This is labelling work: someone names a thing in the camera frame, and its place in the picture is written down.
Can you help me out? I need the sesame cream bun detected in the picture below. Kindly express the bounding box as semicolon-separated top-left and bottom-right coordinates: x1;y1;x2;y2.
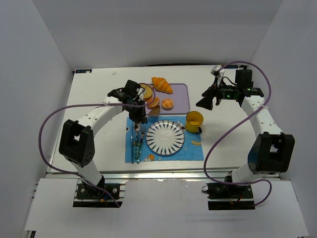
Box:
147;97;160;109

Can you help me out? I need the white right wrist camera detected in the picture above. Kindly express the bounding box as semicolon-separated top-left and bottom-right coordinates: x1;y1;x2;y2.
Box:
211;65;224;87

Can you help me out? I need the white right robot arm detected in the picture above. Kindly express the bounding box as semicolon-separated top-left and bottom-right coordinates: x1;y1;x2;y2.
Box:
196;67;295;185

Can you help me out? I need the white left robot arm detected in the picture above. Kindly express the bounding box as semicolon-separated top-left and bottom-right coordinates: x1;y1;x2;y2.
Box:
58;80;147;187

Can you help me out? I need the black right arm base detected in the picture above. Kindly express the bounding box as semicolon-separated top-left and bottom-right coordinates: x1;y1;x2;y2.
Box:
202;183;255;211

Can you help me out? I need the silver fork teal handle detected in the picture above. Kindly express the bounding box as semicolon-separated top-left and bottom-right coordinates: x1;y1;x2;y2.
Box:
137;124;146;164

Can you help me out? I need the blue cartoon placemat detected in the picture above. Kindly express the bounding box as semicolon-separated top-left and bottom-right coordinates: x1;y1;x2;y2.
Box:
125;116;204;163

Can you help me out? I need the white blue striped plate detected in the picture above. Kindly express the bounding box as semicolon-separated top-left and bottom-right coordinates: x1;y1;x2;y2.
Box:
146;119;185;156

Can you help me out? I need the aluminium table frame rail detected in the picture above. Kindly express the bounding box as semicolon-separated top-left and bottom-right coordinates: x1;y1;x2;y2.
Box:
21;167;282;238

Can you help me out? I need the brown toast slice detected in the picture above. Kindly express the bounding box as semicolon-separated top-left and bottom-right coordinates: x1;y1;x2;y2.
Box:
140;84;153;102

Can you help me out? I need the round golden bread roll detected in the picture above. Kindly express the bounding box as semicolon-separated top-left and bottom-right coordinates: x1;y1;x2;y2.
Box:
161;98;174;110

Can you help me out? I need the silver spoon teal handle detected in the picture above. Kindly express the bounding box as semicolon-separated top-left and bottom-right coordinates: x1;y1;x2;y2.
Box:
134;122;140;161

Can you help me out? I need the yellow enamel mug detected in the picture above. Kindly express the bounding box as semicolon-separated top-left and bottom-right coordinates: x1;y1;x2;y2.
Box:
185;111;204;134

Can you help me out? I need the orange striped croissant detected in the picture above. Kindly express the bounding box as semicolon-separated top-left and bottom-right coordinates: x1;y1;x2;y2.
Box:
152;77;173;94

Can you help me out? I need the silver knife teal handle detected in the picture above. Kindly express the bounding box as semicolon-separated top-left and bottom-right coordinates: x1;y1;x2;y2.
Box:
131;129;134;164

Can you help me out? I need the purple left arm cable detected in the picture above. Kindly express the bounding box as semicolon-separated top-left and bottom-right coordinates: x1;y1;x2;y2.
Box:
37;83;157;208

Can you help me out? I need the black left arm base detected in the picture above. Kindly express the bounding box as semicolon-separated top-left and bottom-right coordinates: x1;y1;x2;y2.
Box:
73;183;124;208

